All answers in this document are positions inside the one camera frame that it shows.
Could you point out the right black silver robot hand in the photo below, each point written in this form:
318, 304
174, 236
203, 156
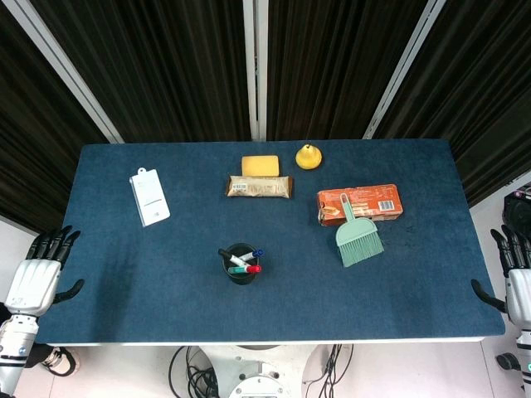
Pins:
520, 290

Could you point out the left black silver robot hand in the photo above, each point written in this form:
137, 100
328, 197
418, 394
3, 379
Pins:
33, 282

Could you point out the black capped white marker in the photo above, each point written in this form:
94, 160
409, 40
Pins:
235, 259

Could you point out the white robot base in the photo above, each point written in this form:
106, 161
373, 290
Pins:
257, 369

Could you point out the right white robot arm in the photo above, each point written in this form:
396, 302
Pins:
523, 356

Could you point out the green capped marker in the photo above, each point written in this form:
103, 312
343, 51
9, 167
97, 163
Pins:
238, 270

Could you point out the black pen cup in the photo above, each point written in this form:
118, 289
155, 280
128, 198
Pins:
241, 278

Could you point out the red capped marker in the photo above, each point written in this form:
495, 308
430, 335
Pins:
254, 269

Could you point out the blue capped white marker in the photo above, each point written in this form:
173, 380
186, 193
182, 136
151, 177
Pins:
254, 253

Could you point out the black caster wheel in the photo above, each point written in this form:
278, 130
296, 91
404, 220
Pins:
508, 361

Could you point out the black trouser leg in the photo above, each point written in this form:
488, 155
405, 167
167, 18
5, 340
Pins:
37, 354

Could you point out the black electronic device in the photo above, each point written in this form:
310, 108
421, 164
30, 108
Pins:
518, 209

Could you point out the black white shoe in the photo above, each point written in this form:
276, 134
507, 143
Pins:
62, 360

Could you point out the blue felt table cover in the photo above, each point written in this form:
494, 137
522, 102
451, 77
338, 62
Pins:
166, 298

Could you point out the black pleated curtain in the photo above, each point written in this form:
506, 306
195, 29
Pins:
332, 70
33, 145
166, 70
477, 103

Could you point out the white hanging card package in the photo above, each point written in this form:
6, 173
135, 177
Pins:
150, 199

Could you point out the mint green hand broom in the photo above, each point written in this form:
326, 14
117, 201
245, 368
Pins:
357, 242

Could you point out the orange cardboard snack box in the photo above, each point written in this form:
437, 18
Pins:
373, 199

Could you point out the brown snack bar wrapper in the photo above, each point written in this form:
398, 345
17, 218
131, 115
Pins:
259, 186

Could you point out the yellow pear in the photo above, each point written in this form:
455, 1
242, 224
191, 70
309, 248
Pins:
309, 159

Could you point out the yellow sponge block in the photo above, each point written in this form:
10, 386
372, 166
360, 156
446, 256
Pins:
260, 166

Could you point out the white frame post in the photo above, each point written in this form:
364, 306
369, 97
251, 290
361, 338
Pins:
402, 70
66, 70
255, 70

